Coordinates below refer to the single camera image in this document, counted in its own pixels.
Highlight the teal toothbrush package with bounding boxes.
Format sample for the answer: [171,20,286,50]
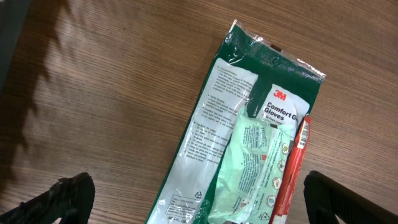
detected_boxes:
[208,107,294,224]

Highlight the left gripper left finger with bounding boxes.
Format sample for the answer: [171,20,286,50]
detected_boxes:
[1,172,95,224]

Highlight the grey plastic shopping basket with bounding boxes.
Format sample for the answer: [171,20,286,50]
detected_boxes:
[1,0,32,89]

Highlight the red white toothpaste box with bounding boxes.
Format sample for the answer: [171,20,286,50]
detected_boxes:
[269,115,312,224]

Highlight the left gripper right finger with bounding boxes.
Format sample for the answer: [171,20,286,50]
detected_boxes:
[303,170,397,224]

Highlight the green white sponge package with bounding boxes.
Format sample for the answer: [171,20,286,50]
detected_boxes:
[147,21,325,223]

